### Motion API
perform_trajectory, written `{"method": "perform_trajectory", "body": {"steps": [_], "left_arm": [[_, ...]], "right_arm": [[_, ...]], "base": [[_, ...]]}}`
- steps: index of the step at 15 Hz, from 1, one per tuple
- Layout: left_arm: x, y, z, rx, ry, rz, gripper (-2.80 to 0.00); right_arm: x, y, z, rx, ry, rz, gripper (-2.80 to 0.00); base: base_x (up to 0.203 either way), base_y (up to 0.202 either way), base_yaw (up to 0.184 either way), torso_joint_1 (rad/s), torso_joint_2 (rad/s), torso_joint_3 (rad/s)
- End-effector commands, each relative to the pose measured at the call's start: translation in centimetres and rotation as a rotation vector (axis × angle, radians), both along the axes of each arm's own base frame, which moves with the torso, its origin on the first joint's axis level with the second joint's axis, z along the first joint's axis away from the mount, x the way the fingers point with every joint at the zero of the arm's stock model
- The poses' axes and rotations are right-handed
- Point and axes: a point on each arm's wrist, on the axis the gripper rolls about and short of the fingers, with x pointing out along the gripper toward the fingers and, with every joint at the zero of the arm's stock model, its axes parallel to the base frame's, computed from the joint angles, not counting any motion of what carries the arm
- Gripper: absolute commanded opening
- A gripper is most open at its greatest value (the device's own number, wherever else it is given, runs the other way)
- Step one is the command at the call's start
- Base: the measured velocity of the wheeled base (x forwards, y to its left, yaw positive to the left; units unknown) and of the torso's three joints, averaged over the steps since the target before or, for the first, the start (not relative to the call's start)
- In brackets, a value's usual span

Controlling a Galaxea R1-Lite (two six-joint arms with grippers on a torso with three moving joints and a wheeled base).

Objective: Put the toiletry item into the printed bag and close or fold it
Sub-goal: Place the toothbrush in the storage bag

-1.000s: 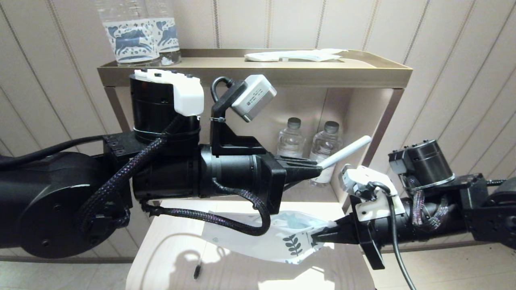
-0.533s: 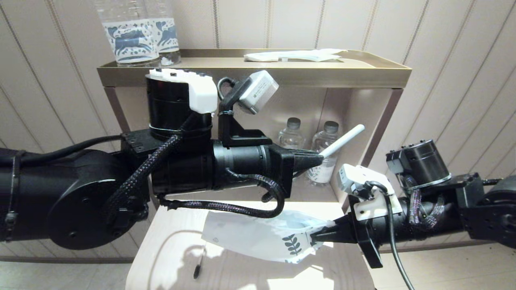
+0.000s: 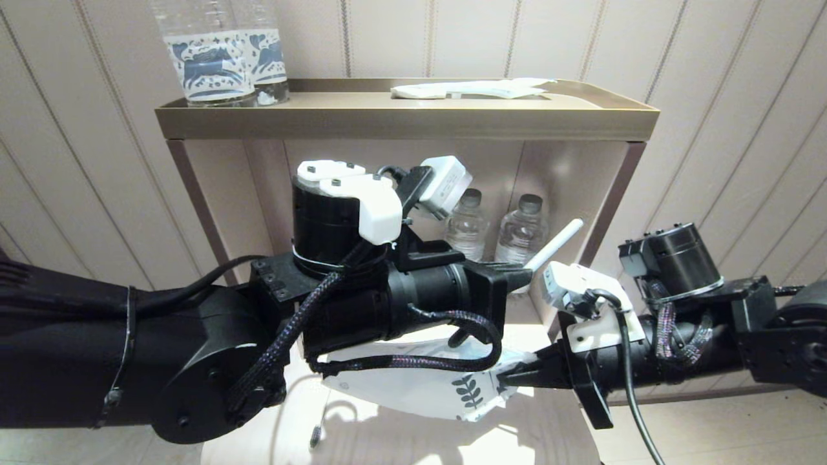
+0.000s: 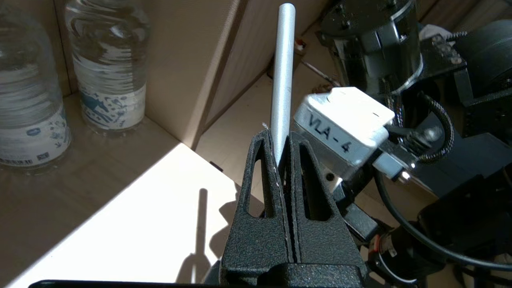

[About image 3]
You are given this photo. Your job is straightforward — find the slim white toothbrush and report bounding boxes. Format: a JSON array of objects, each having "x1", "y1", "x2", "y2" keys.
[{"x1": 310, "y1": 387, "x2": 331, "y2": 450}]

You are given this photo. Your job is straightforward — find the black right camera cable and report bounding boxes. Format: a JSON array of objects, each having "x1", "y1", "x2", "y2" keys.
[{"x1": 581, "y1": 289, "x2": 666, "y2": 465}]

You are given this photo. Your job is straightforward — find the braided left arm cable sleeve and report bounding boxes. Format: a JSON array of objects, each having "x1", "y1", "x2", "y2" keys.
[{"x1": 226, "y1": 245, "x2": 503, "y2": 420}]

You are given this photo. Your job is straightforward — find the white leaf-print plastic bag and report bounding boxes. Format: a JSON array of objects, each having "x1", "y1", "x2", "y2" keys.
[{"x1": 321, "y1": 336, "x2": 537, "y2": 424}]

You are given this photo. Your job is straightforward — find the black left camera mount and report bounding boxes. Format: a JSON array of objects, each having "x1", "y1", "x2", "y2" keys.
[{"x1": 391, "y1": 166, "x2": 467, "y2": 272}]

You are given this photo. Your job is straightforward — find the braided arm cable sleeve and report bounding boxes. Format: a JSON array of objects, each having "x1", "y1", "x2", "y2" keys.
[
  {"x1": 226, "y1": 245, "x2": 503, "y2": 420},
  {"x1": 653, "y1": 300, "x2": 715, "y2": 362}
]

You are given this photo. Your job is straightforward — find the smooth black left arm cable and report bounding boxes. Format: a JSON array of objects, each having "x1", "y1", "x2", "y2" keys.
[{"x1": 126, "y1": 254, "x2": 267, "y2": 318}]

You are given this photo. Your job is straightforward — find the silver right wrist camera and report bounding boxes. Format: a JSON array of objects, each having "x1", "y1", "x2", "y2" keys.
[{"x1": 541, "y1": 262, "x2": 582, "y2": 311}]

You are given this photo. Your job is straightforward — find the large bottle blue deer label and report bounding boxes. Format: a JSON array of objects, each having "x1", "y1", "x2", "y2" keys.
[
  {"x1": 149, "y1": 0, "x2": 258, "y2": 107},
  {"x1": 229, "y1": 0, "x2": 291, "y2": 105}
]

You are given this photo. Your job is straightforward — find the white folded sachet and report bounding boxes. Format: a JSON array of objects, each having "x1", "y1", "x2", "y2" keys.
[{"x1": 391, "y1": 86, "x2": 448, "y2": 100}]

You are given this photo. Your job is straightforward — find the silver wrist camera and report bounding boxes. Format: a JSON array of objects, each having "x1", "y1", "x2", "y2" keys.
[
  {"x1": 541, "y1": 262, "x2": 582, "y2": 311},
  {"x1": 419, "y1": 155, "x2": 474, "y2": 220}
]

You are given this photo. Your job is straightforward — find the small clear water bottle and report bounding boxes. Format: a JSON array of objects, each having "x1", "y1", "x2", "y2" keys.
[
  {"x1": 496, "y1": 194, "x2": 549, "y2": 295},
  {"x1": 445, "y1": 189, "x2": 487, "y2": 262}
]

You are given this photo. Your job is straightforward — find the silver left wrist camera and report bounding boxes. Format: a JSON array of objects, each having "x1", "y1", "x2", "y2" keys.
[{"x1": 419, "y1": 155, "x2": 474, "y2": 220}]

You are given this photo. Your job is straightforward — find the braided right arm cable sleeve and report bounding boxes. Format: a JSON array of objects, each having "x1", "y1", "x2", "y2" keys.
[{"x1": 653, "y1": 300, "x2": 715, "y2": 362}]

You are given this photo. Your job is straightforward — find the white left arm joint cover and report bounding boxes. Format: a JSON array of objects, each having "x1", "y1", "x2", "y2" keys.
[{"x1": 296, "y1": 160, "x2": 403, "y2": 246}]

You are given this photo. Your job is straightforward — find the grey toothbrush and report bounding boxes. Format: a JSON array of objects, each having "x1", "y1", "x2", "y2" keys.
[{"x1": 525, "y1": 218, "x2": 585, "y2": 272}]

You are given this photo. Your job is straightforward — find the bronze open shelf unit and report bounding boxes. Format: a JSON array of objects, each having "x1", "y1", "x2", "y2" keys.
[{"x1": 155, "y1": 78, "x2": 660, "y2": 336}]

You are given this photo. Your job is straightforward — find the white packet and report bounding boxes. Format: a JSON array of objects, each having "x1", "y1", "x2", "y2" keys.
[{"x1": 446, "y1": 78, "x2": 558, "y2": 100}]

